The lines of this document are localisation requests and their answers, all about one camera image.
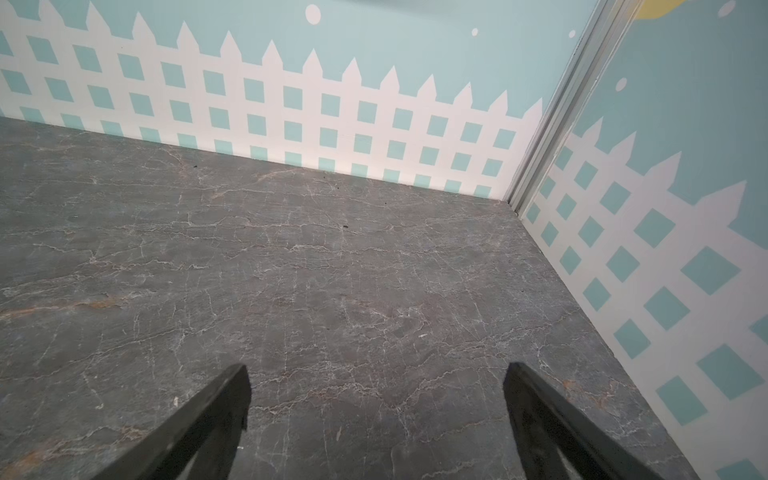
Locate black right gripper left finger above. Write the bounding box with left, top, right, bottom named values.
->
left=95, top=363, right=252, bottom=479

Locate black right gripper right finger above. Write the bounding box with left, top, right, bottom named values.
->
left=503, top=362, right=659, bottom=479

